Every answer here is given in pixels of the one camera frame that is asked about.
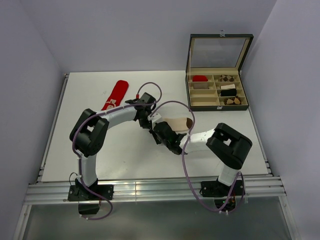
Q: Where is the beige sock brown toe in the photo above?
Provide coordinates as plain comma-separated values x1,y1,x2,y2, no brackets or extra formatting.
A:
164,117,194,132

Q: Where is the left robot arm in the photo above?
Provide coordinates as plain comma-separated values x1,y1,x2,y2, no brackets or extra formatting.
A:
69,92,157,200

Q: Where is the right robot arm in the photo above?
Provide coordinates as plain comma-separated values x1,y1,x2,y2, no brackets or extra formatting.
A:
150,121,253,195

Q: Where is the red sock white pattern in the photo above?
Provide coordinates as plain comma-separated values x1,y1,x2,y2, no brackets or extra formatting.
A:
101,80,129,111

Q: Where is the rolled red sock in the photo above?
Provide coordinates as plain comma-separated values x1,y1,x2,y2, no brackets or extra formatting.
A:
192,75,208,83

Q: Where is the black compartment storage box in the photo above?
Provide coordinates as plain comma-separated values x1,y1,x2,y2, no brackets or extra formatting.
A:
185,33,254,112

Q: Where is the rolled checkered sock lower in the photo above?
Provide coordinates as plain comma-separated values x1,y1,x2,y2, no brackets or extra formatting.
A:
223,96,242,106

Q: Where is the rolled checkered sock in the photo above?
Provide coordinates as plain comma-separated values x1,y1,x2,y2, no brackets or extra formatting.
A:
218,74,235,82
223,96,242,106

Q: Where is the rolled checkered sock upper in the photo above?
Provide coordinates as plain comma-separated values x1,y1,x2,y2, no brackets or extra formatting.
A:
218,74,235,82

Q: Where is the rolled white black sock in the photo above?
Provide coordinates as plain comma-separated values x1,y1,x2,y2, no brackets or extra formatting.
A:
220,84,236,90

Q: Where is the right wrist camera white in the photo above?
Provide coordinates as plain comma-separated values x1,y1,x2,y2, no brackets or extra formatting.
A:
147,112,163,124

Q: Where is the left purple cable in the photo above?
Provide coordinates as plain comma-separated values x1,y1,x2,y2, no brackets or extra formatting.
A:
71,82,163,221

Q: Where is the purple cable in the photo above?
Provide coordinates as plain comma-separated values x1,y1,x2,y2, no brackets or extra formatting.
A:
149,100,245,214
71,82,163,221

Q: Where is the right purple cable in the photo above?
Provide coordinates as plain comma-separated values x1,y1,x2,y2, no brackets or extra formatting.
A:
149,100,245,214

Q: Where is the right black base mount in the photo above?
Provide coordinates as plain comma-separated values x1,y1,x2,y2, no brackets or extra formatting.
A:
199,180,246,212

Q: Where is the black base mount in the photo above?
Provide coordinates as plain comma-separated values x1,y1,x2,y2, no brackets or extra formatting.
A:
199,180,246,212
67,182,114,216

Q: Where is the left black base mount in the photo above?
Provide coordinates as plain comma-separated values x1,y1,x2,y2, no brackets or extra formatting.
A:
67,182,114,216

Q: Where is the aluminium frame rail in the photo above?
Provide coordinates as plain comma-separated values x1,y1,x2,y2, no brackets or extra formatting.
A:
23,176,287,205

